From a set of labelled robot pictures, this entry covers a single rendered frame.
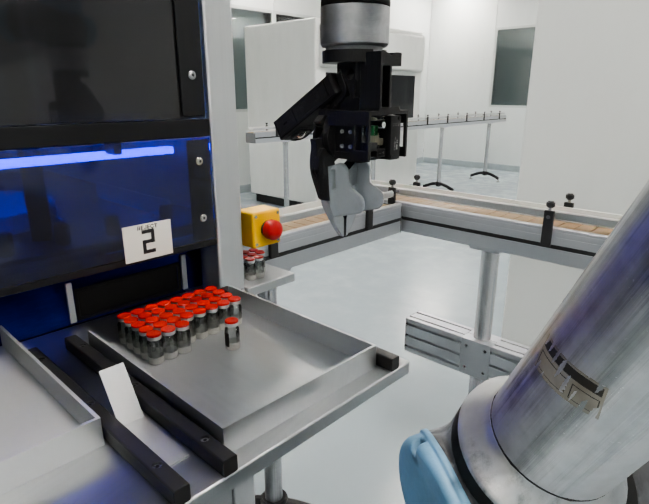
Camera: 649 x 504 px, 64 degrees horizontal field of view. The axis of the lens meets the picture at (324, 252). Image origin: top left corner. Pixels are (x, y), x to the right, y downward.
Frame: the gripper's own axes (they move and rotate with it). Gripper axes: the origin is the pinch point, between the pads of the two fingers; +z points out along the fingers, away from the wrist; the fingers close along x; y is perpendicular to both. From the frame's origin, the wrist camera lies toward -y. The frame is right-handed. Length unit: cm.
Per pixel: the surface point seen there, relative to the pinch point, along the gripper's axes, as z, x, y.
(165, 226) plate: 5.8, -3.8, -35.3
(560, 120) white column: -6, 143, -25
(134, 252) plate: 9.0, -9.7, -35.3
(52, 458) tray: 20.2, -33.4, -9.4
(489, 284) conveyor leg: 37, 86, -19
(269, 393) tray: 21.4, -9.1, -3.7
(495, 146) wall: 73, 796, -354
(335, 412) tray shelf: 22.2, -5.4, 4.5
